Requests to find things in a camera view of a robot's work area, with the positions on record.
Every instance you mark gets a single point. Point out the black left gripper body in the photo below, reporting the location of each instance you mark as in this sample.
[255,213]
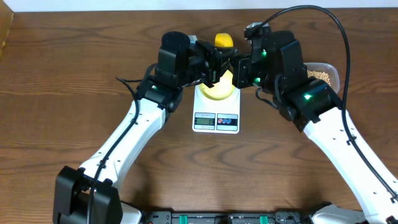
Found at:
[204,67]

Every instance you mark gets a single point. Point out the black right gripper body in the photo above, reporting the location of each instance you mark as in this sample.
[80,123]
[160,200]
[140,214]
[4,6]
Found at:
[250,74]

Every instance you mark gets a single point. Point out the yellow plastic scoop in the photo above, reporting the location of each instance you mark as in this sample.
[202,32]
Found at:
[224,40]

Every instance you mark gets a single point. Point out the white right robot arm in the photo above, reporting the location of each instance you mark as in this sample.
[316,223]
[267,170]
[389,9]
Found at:
[276,66]

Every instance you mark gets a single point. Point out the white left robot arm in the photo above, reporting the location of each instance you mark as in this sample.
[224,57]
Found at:
[90,194]

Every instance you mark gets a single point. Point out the yellow bowl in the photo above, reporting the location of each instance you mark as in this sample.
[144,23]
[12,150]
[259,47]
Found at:
[221,90]

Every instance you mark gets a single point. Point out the white digital kitchen scale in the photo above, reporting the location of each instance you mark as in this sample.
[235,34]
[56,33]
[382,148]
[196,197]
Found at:
[211,116]

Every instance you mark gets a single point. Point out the soybeans pile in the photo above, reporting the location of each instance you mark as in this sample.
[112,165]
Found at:
[319,75]

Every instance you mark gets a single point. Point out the clear plastic container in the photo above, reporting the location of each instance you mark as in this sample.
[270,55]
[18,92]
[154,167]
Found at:
[326,72]

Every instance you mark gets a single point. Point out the cardboard box edge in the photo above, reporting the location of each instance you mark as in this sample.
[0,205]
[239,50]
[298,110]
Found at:
[6,18]

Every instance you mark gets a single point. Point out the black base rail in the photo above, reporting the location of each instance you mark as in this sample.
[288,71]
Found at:
[167,217]

